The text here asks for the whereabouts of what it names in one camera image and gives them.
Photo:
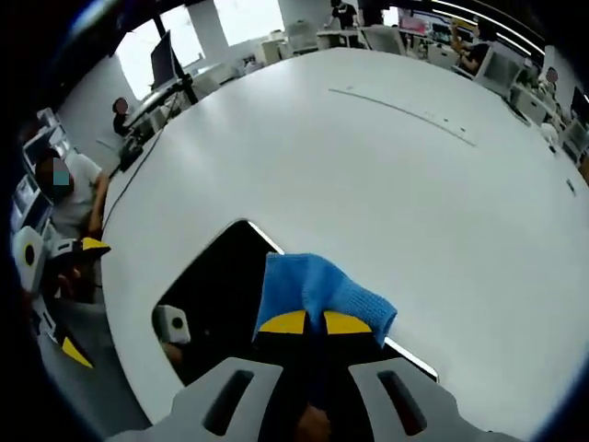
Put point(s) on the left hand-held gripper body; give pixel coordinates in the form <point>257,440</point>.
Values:
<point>32,258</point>

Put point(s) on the white mesh office chair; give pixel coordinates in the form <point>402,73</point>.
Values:
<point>499,70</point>

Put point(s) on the black computer monitor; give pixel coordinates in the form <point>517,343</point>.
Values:
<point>163,60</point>

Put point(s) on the person's left hand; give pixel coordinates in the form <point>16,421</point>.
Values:
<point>70,281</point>

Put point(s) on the person's right hand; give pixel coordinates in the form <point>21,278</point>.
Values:
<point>314,423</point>

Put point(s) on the small white round object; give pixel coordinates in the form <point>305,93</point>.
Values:
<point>547,131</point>

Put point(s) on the blue cleaning cloth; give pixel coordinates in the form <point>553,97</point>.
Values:
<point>299,285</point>

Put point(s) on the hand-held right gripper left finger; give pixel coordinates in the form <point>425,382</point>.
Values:
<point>257,396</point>

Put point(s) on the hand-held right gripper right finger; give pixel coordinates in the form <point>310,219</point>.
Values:
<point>368,396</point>

